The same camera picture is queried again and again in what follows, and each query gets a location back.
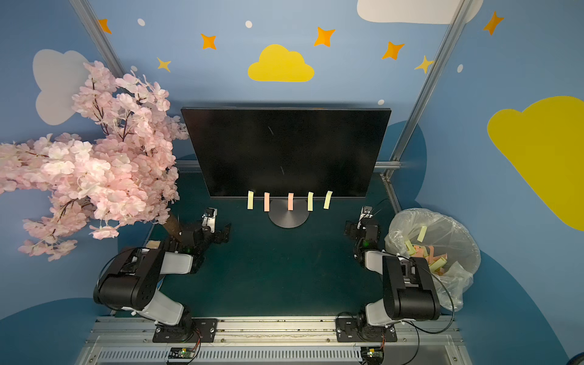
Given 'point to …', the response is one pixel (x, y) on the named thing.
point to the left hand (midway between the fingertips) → (218, 219)
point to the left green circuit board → (181, 353)
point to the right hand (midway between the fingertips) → (364, 220)
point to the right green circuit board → (372, 354)
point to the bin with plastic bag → (452, 253)
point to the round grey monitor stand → (281, 217)
